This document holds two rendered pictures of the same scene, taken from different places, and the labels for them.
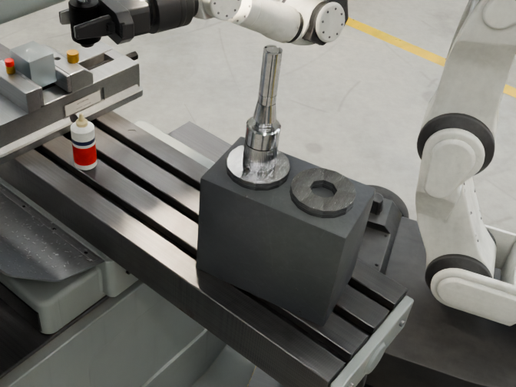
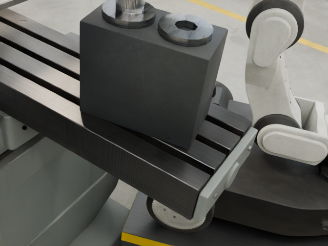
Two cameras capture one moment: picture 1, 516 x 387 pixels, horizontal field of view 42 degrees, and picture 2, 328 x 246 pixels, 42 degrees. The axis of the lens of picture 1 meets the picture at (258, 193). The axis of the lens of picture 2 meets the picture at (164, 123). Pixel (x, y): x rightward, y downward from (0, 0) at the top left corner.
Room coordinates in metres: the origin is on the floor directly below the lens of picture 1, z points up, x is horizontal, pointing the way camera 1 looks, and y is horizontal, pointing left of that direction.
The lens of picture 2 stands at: (0.08, 0.00, 1.47)
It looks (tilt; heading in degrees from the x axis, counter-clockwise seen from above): 39 degrees down; 353
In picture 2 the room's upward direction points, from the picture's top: 9 degrees clockwise
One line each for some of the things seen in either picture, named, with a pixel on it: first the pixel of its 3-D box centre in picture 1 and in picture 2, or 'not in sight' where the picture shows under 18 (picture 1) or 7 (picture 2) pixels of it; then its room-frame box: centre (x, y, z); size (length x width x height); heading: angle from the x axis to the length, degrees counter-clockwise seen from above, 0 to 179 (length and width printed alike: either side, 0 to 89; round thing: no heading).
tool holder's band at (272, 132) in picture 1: (263, 127); not in sight; (0.74, 0.00, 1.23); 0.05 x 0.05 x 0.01
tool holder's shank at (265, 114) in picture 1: (268, 87); not in sight; (0.74, 0.00, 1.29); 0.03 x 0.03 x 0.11
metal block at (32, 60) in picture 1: (33, 65); not in sight; (1.04, 0.44, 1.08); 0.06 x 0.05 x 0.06; 54
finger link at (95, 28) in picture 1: (94, 29); not in sight; (0.93, 0.29, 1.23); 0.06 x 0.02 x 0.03; 131
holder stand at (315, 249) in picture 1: (282, 226); (151, 69); (0.72, -0.04, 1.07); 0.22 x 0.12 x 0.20; 68
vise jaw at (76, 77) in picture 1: (60, 67); not in sight; (1.09, 0.41, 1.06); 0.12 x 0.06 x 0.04; 54
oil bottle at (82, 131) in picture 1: (83, 139); not in sight; (0.92, 0.32, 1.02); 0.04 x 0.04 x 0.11
